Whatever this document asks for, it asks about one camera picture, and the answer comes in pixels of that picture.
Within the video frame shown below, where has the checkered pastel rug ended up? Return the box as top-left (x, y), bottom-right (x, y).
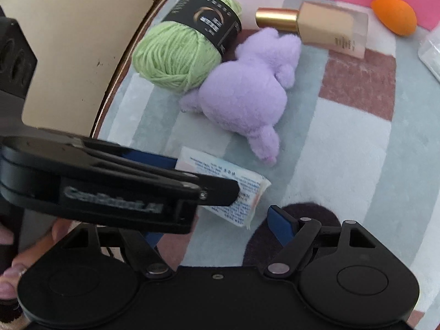
top-left (93, 14), bottom-right (439, 329)

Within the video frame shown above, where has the purple plush toy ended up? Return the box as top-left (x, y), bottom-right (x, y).
top-left (180, 27), bottom-right (302, 165)

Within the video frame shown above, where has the foundation bottle gold cap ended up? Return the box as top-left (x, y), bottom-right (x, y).
top-left (255, 2), bottom-right (369, 59)

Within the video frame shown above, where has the green yarn ball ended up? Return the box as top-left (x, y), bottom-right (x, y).
top-left (132, 0), bottom-right (242, 94)

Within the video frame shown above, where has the person's left hand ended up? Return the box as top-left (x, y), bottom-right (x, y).
top-left (1, 218), bottom-right (72, 300)

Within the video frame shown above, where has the clear plastic item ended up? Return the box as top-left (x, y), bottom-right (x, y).
top-left (418, 25), bottom-right (440, 82)

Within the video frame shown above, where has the orange makeup sponge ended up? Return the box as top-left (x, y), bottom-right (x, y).
top-left (371, 0), bottom-right (417, 37)

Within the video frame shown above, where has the white tissue pack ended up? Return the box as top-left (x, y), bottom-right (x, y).
top-left (175, 147), bottom-right (271, 229)

